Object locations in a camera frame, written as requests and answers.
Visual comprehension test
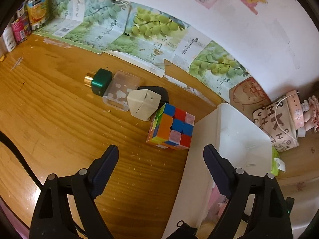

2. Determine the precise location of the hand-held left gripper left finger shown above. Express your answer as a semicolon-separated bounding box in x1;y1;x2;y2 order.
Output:
29;144;119;239

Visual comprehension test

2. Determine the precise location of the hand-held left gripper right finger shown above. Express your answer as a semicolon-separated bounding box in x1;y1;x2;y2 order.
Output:
203;144;293;239

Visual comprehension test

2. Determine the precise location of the white plastic storage bin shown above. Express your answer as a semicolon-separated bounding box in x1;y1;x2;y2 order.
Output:
162;103;272;239

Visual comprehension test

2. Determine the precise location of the colourful puzzle cube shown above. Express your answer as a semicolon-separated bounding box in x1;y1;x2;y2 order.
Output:
146;103;195;150

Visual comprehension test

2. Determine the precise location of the beige house-shaped box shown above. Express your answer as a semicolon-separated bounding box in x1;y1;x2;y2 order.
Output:
127;89;161;122

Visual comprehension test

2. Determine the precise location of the green perfume bottle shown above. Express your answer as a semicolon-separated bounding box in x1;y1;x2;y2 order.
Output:
83;68;112;96

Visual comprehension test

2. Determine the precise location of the green tissue pack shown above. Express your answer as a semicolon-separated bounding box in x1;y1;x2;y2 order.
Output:
270;146;287;176

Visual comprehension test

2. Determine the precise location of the letter printed fabric bag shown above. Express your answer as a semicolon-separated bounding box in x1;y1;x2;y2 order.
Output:
252;100;299;152

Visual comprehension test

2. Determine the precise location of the brown printed cardboard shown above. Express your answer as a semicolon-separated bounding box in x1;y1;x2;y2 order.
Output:
229;77;271;111

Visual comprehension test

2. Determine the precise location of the small clear plastic box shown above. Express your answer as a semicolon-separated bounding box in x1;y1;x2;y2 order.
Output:
102;70;141;112

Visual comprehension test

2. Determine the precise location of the brown haired rag doll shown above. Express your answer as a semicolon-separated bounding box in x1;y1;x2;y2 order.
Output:
301;97;319;133

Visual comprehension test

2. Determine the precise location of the pink round box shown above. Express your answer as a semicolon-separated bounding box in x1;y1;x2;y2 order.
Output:
286;91;305;130

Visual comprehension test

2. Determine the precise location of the white spray bottle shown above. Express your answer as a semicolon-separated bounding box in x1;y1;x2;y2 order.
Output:
2;26;17;53

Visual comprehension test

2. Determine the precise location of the pink can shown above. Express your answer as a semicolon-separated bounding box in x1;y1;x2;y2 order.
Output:
10;15;32;43

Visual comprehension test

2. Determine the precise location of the orange juice carton holder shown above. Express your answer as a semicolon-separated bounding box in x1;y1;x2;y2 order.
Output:
26;0;50;30

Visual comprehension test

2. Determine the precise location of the white charging cable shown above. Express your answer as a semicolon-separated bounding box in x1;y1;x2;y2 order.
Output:
270;92;299;142

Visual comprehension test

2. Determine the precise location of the black cable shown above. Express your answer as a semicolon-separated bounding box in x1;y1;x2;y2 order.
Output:
0;131;42;193

